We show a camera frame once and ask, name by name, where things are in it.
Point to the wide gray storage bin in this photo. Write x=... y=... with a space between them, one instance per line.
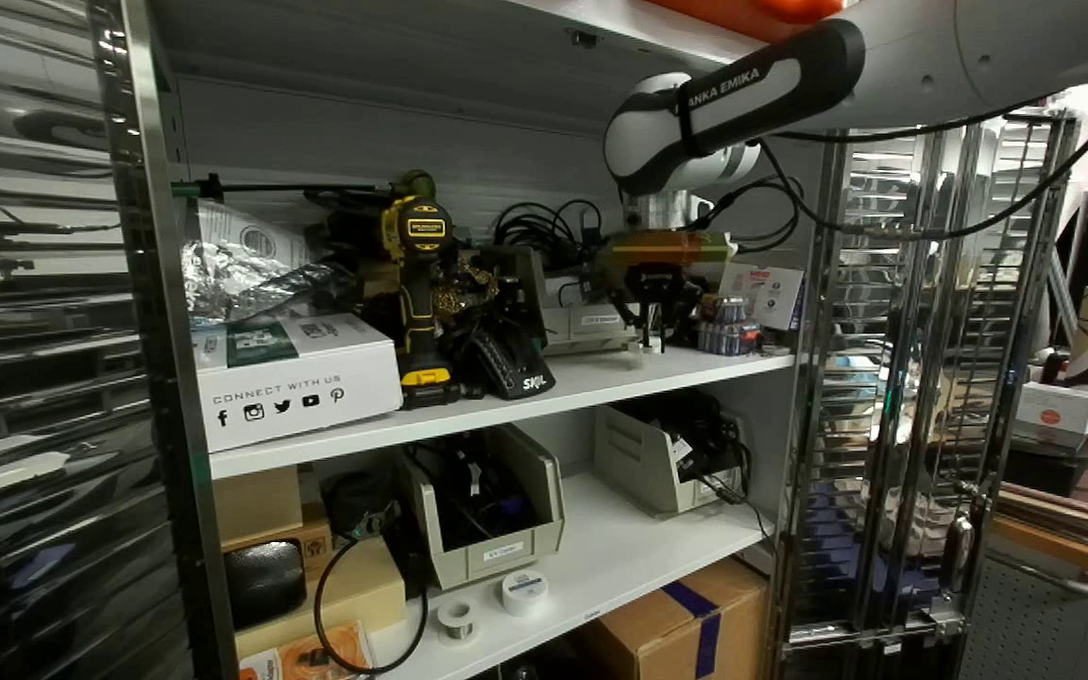
x=639 y=465

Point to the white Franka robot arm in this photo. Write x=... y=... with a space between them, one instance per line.
x=934 y=62

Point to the brown cardboard box stack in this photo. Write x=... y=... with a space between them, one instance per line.
x=343 y=585

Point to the gray metal shelf unit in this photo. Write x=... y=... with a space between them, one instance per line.
x=621 y=554

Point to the flat orange printed box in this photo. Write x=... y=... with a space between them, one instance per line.
x=303 y=655

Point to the white printed carton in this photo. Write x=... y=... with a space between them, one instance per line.
x=764 y=296

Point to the white tape roll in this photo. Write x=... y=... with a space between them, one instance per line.
x=455 y=617
x=523 y=592

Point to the cardboard box blue tape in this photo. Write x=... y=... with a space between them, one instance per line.
x=682 y=630

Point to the black battery charger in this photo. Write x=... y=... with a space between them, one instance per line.
x=509 y=365

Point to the wooden desk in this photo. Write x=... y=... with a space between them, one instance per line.
x=1076 y=550

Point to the crumpled clear plastic bag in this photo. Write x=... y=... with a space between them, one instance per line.
x=242 y=279

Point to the black rounded pouch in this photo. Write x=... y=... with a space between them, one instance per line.
x=265 y=583

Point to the white printed cardboard box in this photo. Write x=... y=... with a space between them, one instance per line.
x=300 y=384

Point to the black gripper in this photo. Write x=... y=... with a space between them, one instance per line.
x=668 y=286

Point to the small white box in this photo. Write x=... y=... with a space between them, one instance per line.
x=1060 y=410

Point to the stack of books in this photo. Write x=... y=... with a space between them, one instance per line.
x=1060 y=510

